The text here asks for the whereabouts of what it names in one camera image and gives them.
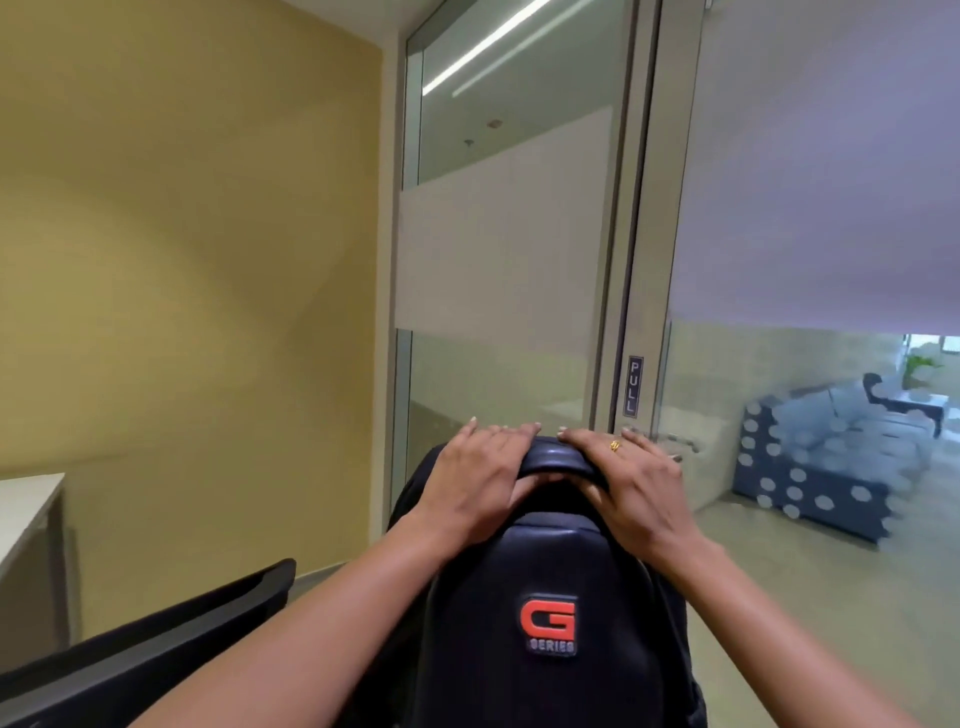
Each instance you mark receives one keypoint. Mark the person's left hand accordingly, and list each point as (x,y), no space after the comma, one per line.
(469,487)

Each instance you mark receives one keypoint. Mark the person's right hand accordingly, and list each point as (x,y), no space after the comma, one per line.
(645,502)

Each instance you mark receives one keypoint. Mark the person's right thumb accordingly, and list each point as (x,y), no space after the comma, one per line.
(594,495)

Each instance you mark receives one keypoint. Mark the person's left thumb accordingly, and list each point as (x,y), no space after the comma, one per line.
(534,486)

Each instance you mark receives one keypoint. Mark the person's left forearm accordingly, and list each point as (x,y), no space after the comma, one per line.
(315,637)

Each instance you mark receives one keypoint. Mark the person's right forearm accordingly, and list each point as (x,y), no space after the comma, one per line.
(765,645)

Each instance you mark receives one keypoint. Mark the small dark door sign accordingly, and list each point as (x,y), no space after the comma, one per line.
(634,386)

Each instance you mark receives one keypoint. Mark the grey sofa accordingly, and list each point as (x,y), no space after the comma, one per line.
(832,465)

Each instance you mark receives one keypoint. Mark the dark armchair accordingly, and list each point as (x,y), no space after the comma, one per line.
(900,401)

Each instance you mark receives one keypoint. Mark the green potted plant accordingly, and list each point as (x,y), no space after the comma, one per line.
(921,367)

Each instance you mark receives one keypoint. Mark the black office chair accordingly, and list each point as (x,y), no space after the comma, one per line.
(142,652)

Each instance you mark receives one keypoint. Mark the white table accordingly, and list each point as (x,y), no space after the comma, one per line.
(22,510)

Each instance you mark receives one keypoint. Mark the fixed glass wall panel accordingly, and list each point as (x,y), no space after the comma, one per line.
(510,225)

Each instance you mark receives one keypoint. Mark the glass door with metal frame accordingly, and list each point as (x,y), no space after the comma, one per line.
(787,225)

